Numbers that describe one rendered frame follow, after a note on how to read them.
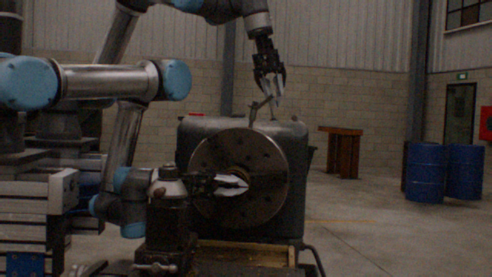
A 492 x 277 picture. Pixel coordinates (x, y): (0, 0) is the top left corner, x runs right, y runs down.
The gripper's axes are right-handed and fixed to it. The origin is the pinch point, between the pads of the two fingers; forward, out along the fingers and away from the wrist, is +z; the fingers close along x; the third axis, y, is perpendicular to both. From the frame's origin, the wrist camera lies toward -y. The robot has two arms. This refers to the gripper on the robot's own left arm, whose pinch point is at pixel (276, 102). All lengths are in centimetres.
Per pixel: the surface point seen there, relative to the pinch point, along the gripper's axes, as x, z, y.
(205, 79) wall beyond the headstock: -163, -114, -1008
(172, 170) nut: -21, 9, 48
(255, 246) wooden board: -15.2, 38.9, -1.1
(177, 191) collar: -21, 13, 49
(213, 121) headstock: -22.9, 0.8, -27.9
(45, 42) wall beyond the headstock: -480, -269, -915
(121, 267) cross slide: -36, 25, 46
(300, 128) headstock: 5.3, 9.7, -26.9
